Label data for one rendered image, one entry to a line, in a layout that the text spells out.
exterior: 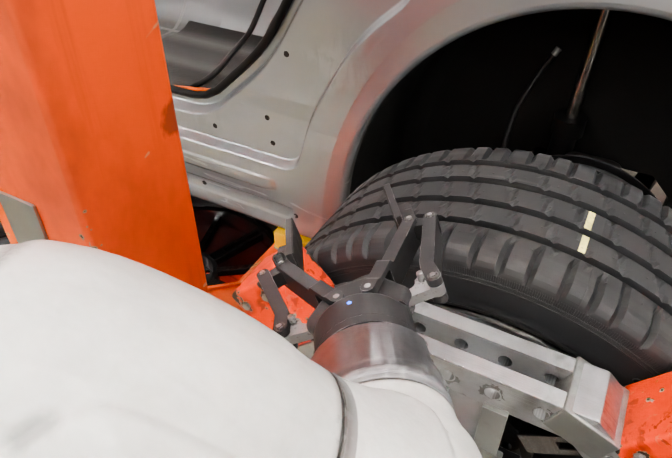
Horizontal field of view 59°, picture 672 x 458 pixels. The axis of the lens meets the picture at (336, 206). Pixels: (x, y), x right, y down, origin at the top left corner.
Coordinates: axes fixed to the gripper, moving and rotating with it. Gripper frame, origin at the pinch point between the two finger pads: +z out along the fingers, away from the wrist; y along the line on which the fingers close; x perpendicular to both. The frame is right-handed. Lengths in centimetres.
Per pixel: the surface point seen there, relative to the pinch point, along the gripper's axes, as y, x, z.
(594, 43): 47, -10, 49
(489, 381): 8.2, -14.0, -11.6
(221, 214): -42, -42, 104
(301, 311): -7.8, -9.0, 0.9
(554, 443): 14.0, -35.3, -3.7
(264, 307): -11.7, -7.9, 2.1
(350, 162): 1, -16, 49
